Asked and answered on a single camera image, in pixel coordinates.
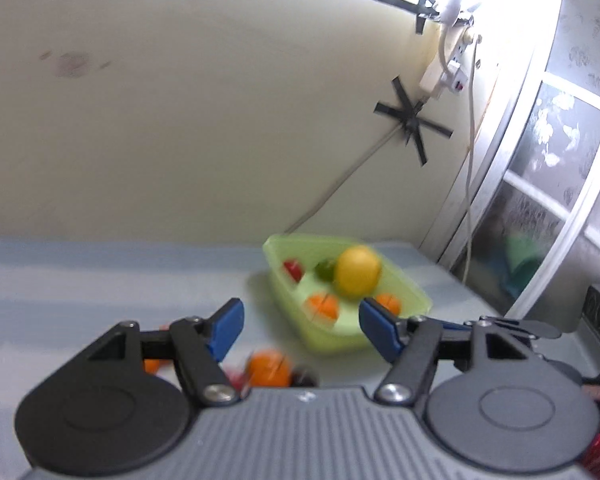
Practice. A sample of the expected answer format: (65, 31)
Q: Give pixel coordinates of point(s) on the white plug adapter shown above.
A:
(452, 5)

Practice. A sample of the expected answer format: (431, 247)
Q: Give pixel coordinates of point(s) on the black tape cross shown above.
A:
(413, 120)

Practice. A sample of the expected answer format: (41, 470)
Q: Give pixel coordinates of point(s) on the dark red fruit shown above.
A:
(305, 376)

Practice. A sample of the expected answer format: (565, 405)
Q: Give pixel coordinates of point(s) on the light green plastic basket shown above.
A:
(325, 332)

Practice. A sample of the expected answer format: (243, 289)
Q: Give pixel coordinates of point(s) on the white framed frosted glass door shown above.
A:
(554, 135)

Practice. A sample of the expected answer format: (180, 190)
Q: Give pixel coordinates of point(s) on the blue striped bedsheet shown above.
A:
(105, 290)

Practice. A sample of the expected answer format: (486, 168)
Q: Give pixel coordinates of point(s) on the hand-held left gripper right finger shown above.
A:
(379, 329)

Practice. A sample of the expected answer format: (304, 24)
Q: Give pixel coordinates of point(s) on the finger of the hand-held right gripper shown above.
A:
(534, 329)

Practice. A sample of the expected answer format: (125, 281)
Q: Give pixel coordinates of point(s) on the small green lime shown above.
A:
(325, 270)

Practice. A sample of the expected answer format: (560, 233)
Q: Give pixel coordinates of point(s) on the large yellow citrus fruit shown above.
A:
(357, 271)

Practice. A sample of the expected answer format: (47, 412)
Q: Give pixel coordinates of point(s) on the small red fruit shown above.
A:
(235, 379)
(293, 269)

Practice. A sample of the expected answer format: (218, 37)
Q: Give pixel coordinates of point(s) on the teal green cloth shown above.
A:
(522, 255)

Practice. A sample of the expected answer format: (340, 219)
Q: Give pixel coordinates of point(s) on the black tape strips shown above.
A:
(419, 7)

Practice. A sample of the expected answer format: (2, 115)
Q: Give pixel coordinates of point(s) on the orange tangerine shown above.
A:
(152, 365)
(388, 302)
(268, 369)
(323, 306)

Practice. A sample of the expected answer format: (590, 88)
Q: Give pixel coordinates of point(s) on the white power strip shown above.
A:
(454, 72)

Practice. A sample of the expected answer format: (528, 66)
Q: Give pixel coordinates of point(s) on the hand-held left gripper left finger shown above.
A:
(227, 329)

